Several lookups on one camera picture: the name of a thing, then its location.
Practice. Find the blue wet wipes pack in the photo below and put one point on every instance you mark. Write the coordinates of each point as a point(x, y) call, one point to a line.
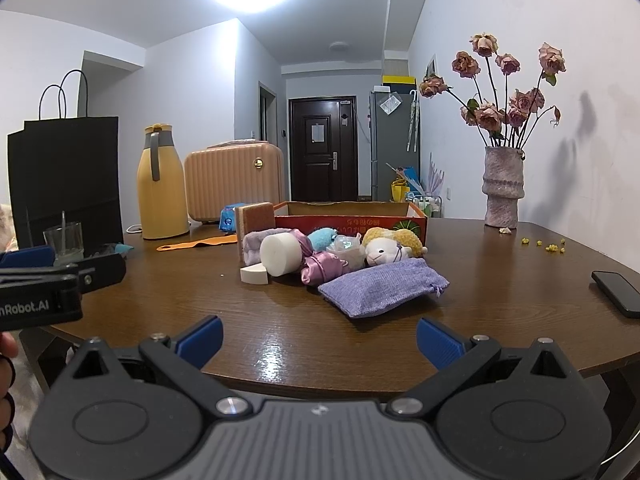
point(227, 222)

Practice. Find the yellow box on refrigerator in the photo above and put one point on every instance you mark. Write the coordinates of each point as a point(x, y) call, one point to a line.
point(388, 80)

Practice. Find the black smartphone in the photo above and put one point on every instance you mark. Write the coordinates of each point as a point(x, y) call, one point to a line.
point(619, 291)

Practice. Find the pink textured vase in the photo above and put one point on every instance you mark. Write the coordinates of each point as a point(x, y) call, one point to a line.
point(503, 184)

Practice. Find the purple fabric pouch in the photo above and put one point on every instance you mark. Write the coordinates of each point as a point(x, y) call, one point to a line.
point(379, 289)

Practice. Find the yellow white plush sheep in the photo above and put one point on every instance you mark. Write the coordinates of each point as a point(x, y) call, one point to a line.
point(388, 246)

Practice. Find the dark entrance door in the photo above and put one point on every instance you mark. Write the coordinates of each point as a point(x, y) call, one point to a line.
point(323, 149)

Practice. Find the cluttered storage rack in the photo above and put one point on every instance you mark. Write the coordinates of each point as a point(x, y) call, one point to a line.
point(407, 188)

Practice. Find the white foam cylinder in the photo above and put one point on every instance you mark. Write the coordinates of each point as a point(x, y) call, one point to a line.
point(281, 254)

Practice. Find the blue tissue packet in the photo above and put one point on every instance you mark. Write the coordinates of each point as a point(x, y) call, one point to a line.
point(349, 249)

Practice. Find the pink satin scrunchie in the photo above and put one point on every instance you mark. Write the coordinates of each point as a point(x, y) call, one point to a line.
point(318, 266)

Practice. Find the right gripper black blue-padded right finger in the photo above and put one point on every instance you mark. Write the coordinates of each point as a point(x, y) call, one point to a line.
point(459, 361)

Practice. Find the brown scouring sponge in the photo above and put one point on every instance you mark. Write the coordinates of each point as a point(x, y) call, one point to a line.
point(253, 217)

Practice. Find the person's left hand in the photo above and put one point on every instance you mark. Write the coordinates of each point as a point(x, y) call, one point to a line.
point(8, 352)

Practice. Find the light blue plush toy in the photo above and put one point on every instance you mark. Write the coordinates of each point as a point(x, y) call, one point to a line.
point(321, 239)

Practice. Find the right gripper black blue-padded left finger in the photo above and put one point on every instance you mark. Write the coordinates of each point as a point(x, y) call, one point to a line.
point(178, 361)

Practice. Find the grey refrigerator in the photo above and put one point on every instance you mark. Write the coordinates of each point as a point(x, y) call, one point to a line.
point(395, 140)

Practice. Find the black paper shopping bag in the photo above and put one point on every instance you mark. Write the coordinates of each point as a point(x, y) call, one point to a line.
point(66, 169)

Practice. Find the red cardboard box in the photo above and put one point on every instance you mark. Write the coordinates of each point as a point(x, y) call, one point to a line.
point(350, 218)

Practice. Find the clear drinking glass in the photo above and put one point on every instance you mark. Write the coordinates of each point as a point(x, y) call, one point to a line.
point(66, 241)

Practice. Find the yellow thermos jug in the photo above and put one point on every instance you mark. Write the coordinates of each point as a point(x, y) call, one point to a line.
point(160, 186)

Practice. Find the white wedge sponge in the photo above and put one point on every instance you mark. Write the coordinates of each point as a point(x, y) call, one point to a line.
point(256, 274)

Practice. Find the pink ribbed suitcase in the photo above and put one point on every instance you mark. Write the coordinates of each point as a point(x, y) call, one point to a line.
point(235, 172)

